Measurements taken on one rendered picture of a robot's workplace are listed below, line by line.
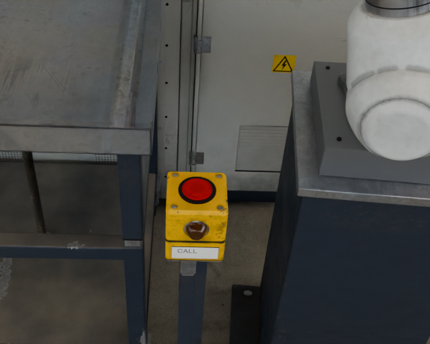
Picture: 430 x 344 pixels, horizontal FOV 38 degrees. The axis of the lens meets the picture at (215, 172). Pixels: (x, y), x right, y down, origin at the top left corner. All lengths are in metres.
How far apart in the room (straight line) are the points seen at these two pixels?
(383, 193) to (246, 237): 0.94
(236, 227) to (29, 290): 0.69
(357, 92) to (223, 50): 0.88
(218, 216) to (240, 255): 1.13
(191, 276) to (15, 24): 0.62
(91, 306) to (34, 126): 0.69
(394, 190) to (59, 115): 0.57
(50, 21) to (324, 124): 0.56
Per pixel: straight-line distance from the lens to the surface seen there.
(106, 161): 1.98
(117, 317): 1.59
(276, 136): 1.90
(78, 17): 1.31
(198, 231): 0.81
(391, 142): 0.86
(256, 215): 2.05
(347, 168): 1.10
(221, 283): 1.86
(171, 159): 1.96
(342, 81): 1.22
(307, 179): 1.09
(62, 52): 1.20
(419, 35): 0.84
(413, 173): 1.12
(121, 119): 1.02
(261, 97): 1.80
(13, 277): 1.70
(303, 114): 1.23
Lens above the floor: 1.48
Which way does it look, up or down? 43 degrees down
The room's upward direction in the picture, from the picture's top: 5 degrees clockwise
